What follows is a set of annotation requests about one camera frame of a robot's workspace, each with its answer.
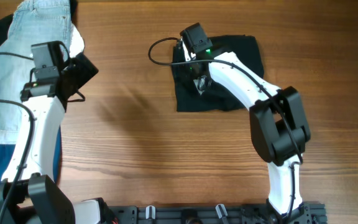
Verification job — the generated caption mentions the white cloth item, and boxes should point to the white cloth item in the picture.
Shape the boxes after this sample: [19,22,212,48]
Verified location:
[69,23,85,58]

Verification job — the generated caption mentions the black shorts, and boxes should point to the black shorts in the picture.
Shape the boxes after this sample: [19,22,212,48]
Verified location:
[172,35,264,112]

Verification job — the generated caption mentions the light blue denim shorts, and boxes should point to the light blue denim shorts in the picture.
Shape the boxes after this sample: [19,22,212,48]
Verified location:
[0,0,71,144]

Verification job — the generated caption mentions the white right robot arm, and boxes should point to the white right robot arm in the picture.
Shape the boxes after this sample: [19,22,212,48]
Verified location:
[181,46,311,220]

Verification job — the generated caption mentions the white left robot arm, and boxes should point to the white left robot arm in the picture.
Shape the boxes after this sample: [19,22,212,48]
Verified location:
[0,53,114,223]

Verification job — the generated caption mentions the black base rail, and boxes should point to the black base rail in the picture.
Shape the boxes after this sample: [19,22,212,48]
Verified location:
[110,202,328,224]

